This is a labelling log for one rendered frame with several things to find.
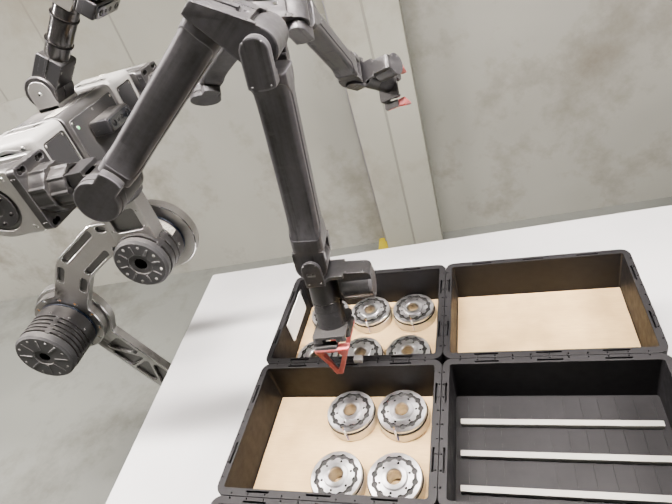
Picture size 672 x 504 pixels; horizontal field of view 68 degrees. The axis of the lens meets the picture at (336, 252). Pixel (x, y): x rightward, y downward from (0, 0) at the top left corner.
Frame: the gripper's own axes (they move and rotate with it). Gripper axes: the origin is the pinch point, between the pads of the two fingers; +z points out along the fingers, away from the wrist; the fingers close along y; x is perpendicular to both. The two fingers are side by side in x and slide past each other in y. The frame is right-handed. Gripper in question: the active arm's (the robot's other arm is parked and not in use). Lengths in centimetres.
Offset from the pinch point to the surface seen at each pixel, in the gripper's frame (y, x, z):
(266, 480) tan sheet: -13.3, 17.4, 18.1
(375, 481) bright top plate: -17.1, -5.9, 14.8
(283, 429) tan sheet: -2.1, 16.0, 15.5
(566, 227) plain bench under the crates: 73, -61, 9
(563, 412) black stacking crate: -3.1, -41.4, 13.7
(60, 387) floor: 109, 191, 82
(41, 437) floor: 79, 182, 89
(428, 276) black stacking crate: 30.7, -18.2, -1.1
